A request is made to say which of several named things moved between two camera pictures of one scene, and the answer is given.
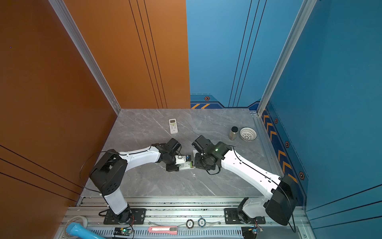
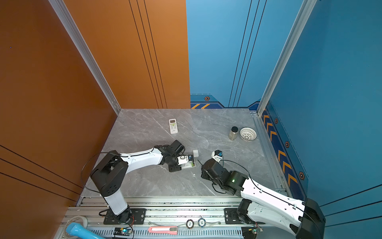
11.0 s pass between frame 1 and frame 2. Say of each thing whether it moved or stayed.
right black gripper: moved
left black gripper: stayed
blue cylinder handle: stayed
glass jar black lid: stayed
